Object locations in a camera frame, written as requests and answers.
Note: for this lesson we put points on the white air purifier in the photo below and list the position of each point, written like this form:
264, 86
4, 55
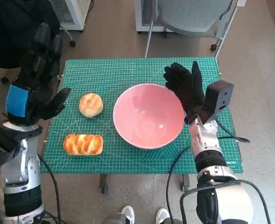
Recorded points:
142, 14
72, 14

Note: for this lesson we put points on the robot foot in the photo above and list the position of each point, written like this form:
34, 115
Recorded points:
163, 214
128, 213

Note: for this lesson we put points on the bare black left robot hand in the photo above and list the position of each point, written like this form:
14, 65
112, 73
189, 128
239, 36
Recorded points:
34, 98

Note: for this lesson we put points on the round toy bread bun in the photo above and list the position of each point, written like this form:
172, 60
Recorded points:
90, 105

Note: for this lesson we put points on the black jacket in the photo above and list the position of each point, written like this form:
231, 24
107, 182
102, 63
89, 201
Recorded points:
11, 30

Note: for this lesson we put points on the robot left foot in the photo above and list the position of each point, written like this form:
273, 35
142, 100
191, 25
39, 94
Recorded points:
128, 213

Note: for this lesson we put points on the chair legs with casters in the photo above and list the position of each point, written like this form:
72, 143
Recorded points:
73, 43

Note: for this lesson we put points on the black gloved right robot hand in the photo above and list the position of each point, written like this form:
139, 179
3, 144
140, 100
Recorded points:
186, 88

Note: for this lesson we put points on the green cutting mat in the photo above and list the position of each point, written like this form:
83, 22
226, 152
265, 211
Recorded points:
128, 72

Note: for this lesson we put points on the pink bowl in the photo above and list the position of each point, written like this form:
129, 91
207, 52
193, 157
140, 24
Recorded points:
149, 116

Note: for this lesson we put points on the grey mesh office chair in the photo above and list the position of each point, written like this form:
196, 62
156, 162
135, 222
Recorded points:
191, 14

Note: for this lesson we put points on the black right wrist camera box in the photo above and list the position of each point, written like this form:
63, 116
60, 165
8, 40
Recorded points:
219, 98

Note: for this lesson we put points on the black table leg caster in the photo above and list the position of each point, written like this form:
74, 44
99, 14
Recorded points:
185, 183
103, 184

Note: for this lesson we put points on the long toy bread loaf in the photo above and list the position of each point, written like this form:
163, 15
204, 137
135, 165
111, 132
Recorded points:
83, 144

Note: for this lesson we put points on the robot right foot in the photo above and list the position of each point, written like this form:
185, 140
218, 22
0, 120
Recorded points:
163, 214

